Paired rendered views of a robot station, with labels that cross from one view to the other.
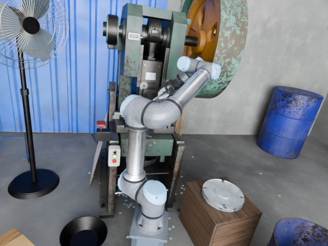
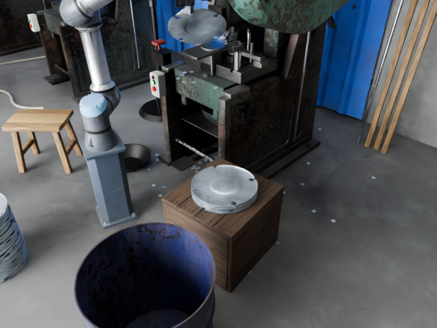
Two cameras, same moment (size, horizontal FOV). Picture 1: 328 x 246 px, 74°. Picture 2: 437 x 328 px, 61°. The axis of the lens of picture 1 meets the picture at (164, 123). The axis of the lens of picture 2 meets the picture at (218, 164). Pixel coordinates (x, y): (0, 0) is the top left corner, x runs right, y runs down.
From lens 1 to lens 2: 1.73 m
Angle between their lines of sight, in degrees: 56
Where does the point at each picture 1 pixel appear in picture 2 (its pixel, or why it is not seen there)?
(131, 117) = not seen: hidden behind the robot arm
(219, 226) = (168, 205)
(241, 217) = (196, 217)
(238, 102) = not seen: outside the picture
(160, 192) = (88, 104)
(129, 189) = not seen: hidden behind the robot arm
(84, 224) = (141, 154)
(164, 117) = (62, 10)
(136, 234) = (82, 141)
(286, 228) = (200, 255)
